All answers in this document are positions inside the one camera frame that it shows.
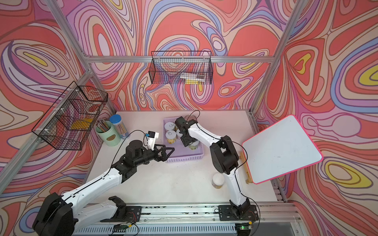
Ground aluminium frame post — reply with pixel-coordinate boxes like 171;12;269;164
250;0;308;116

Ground green pencil cup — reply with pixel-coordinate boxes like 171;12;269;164
95;119;121;147

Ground black wire basket left wall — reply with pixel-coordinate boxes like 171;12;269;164
32;82;108;150

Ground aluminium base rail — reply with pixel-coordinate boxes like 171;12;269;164
74;202;308;236

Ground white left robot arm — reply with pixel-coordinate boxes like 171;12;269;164
32;140;175;236

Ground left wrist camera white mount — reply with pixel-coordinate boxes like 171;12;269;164
146;131;159;150

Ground wooden whiteboard stand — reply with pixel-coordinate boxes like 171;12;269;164
239;151;254;184

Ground pink label can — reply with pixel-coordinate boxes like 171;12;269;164
164;122;176;131

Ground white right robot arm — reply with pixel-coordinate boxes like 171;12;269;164
175;117;251;219

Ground black wire basket back wall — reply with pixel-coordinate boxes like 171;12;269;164
149;50;213;85

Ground beige lid can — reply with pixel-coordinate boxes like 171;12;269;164
212;173;225;189

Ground silver pull tab can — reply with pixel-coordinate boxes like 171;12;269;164
176;129;183;140

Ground markers in wire basket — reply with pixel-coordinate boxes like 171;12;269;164
180;72;206;84

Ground whiteboard with pink rim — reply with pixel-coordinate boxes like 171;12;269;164
242;115;324;184

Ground black wire basket wall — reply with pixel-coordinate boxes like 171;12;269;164
149;50;213;85
32;82;108;150

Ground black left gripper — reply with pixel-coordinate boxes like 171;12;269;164
132;144;174;168

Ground purple perforated plastic basket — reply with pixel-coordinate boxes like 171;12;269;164
163;117;204;163

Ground green label can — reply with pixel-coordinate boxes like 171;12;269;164
188;141;200;150

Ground yellow item in wire basket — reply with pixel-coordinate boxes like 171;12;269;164
70;118;93;130

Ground blue lid pencil jar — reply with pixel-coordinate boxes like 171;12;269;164
109;114;129;139

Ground blue label soup can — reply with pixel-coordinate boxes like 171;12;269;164
186;115;197;121

